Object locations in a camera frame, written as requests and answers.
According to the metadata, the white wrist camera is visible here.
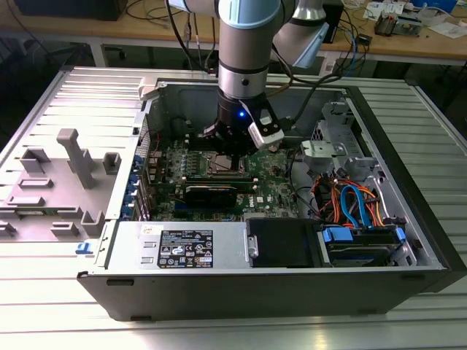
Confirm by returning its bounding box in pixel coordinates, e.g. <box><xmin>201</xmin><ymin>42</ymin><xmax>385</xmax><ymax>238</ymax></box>
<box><xmin>247</xmin><ymin>108</ymin><xmax>285</xmax><ymax>149</ymax></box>

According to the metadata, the square silver CPU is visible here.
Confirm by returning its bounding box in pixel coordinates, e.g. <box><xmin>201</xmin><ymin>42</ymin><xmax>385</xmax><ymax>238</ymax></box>
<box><xmin>213</xmin><ymin>155</ymin><xmax>236</xmax><ymax>171</ymax></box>

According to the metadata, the blue data wire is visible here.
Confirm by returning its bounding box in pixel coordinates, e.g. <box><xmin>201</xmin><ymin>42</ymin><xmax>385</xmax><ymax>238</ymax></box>
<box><xmin>341</xmin><ymin>184</ymin><xmax>369</xmax><ymax>229</ymax></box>

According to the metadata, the long black wire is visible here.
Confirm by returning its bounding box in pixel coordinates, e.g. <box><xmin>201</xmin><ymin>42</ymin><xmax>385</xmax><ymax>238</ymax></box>
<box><xmin>287</xmin><ymin>147</ymin><xmax>322</xmax><ymax>222</ymax></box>

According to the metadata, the tall black box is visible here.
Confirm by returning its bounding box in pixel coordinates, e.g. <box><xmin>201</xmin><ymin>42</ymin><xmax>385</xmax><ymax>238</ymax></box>
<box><xmin>323</xmin><ymin>0</ymin><xmax>346</xmax><ymax>44</ymax></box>

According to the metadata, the finned CPU cooler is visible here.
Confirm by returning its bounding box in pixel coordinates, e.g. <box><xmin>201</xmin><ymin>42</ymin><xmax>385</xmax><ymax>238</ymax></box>
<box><xmin>375</xmin><ymin>10</ymin><xmax>398</xmax><ymax>36</ymax></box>

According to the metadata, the black PC case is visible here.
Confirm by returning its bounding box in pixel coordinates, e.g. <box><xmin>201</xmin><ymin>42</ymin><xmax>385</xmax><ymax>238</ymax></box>
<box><xmin>76</xmin><ymin>75</ymin><xmax>467</xmax><ymax>322</ymax></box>

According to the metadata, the green motherboard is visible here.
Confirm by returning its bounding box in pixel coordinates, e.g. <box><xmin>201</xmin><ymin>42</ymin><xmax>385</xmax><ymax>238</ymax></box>
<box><xmin>147</xmin><ymin>136</ymin><xmax>311</xmax><ymax>222</ymax></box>

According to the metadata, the grey parts rack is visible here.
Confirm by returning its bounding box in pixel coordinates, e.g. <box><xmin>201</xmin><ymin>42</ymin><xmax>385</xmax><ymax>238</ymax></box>
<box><xmin>0</xmin><ymin>128</ymin><xmax>122</xmax><ymax>244</ymax></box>

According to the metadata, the wooden desk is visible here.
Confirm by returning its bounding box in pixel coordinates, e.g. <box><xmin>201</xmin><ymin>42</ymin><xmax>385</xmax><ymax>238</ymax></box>
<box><xmin>320</xmin><ymin>0</ymin><xmax>467</xmax><ymax>69</ymax></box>
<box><xmin>0</xmin><ymin>0</ymin><xmax>220</xmax><ymax>69</ymax></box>

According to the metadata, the silver disk bay bracket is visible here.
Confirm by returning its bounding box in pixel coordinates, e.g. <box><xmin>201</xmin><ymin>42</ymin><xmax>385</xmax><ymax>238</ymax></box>
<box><xmin>299</xmin><ymin>140</ymin><xmax>347</xmax><ymax>172</ymax></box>

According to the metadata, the hard disk in blue carrier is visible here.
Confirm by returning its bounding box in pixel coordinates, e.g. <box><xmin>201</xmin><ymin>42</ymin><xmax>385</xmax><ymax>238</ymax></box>
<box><xmin>317</xmin><ymin>225</ymin><xmax>408</xmax><ymax>269</ymax></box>

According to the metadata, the wide black device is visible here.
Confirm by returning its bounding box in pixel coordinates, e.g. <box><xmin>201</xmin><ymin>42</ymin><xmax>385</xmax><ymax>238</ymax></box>
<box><xmin>14</xmin><ymin>0</ymin><xmax>128</xmax><ymax>22</ymax></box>

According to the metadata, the silver power supply with label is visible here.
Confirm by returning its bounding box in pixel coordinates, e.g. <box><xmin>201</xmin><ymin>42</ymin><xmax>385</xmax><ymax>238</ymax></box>
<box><xmin>95</xmin><ymin>220</ymin><xmax>252</xmax><ymax>271</ymax></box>

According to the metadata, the black camera cable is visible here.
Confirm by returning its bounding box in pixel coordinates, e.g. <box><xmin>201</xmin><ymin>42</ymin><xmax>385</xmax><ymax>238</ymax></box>
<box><xmin>266</xmin><ymin>71</ymin><xmax>344</xmax><ymax>123</ymax></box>

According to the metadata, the silver metal component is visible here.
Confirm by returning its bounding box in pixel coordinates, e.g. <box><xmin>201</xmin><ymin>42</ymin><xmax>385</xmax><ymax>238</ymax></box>
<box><xmin>395</xmin><ymin>14</ymin><xmax>424</xmax><ymax>36</ymax></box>

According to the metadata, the black plastic drive shroud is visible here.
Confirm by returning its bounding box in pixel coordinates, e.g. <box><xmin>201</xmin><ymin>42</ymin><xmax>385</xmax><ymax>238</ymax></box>
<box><xmin>244</xmin><ymin>217</ymin><xmax>322</xmax><ymax>269</ymax></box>

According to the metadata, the black graphics card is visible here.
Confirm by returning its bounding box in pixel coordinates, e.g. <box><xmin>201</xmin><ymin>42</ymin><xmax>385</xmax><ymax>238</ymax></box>
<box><xmin>181</xmin><ymin>184</ymin><xmax>239</xmax><ymax>209</ymax></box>

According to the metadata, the white paper sheet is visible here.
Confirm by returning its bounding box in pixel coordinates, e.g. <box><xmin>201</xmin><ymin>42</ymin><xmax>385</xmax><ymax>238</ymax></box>
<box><xmin>427</xmin><ymin>21</ymin><xmax>467</xmax><ymax>40</ymax></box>

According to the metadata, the orange power wire bundle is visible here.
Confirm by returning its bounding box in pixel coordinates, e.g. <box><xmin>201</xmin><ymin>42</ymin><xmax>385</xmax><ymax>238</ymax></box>
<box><xmin>313</xmin><ymin>174</ymin><xmax>386</xmax><ymax>227</ymax></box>

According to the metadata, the silver drive cage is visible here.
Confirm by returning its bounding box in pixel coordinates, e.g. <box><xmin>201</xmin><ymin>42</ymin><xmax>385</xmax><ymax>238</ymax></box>
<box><xmin>312</xmin><ymin>101</ymin><xmax>380</xmax><ymax>172</ymax></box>

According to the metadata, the white printed card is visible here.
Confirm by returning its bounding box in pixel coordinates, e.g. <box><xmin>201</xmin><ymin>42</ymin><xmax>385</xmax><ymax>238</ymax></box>
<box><xmin>364</xmin><ymin>1</ymin><xmax>402</xmax><ymax>20</ymax></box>

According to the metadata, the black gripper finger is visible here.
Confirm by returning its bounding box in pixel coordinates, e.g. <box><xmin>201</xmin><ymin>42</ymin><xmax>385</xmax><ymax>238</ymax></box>
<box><xmin>238</xmin><ymin>144</ymin><xmax>257</xmax><ymax>171</ymax></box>
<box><xmin>202</xmin><ymin>122</ymin><xmax>239</xmax><ymax>171</ymax></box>

